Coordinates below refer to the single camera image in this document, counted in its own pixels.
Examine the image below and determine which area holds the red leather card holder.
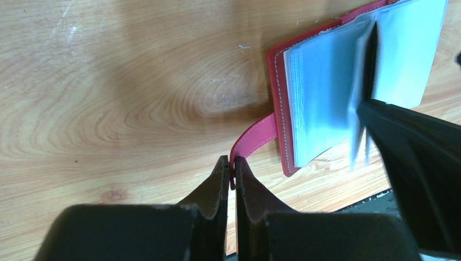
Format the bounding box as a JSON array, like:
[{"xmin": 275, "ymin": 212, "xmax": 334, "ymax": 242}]
[{"xmin": 229, "ymin": 1, "xmax": 448, "ymax": 179}]

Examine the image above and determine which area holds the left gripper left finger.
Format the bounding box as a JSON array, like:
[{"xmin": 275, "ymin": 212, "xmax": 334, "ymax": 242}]
[{"xmin": 35, "ymin": 156, "xmax": 229, "ymax": 260}]

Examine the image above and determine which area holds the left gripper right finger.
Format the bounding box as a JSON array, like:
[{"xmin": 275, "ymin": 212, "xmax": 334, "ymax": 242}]
[{"xmin": 234, "ymin": 157, "xmax": 421, "ymax": 260}]

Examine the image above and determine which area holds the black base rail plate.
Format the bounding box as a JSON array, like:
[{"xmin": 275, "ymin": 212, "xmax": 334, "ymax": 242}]
[{"xmin": 335, "ymin": 189, "xmax": 401, "ymax": 218}]

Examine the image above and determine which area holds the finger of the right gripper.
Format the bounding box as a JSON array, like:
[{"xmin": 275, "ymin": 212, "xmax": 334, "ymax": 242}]
[{"xmin": 357, "ymin": 100, "xmax": 460, "ymax": 254}]

